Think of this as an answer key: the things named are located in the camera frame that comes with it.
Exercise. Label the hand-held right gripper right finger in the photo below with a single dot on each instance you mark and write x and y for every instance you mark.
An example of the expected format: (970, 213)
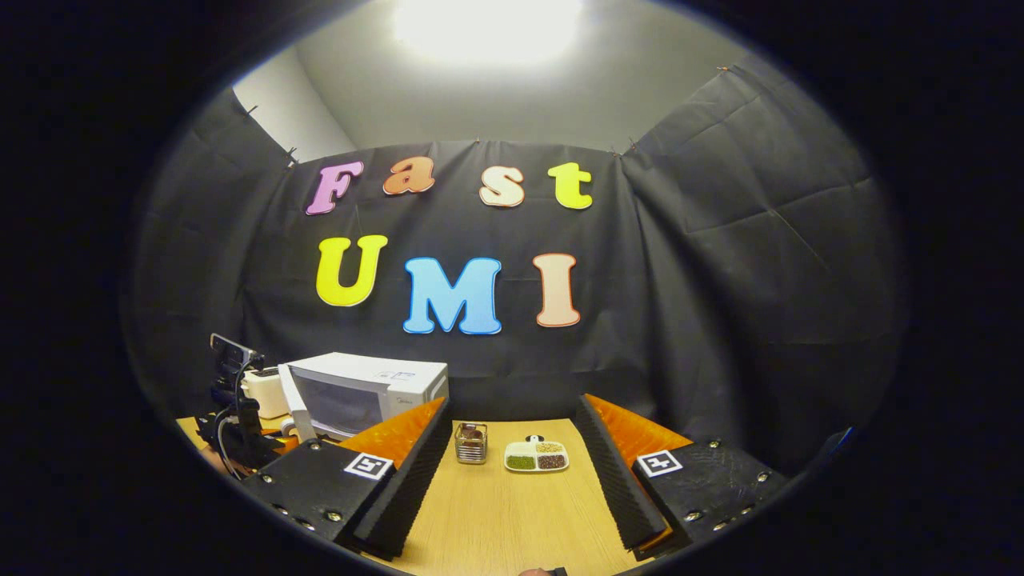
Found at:
(616, 480)

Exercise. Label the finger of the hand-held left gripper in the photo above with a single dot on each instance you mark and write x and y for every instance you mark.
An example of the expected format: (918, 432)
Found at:
(288, 443)

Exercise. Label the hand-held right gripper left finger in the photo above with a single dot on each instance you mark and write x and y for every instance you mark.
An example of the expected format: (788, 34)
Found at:
(416, 472)

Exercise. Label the white microwave oven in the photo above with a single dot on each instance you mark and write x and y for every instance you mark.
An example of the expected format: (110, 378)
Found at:
(352, 372)

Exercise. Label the white toaster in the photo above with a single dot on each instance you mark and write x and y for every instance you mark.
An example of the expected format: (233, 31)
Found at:
(268, 392)

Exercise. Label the brown spoon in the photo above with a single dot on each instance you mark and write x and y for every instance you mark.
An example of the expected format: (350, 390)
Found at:
(472, 432)

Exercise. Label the white divided dish with beans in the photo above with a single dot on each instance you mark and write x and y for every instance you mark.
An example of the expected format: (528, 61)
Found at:
(536, 458)

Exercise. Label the black backdrop cloth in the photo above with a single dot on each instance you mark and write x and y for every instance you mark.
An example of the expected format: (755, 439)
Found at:
(720, 320)

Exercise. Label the large ceiling light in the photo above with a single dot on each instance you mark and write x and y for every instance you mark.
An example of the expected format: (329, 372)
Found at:
(488, 28)

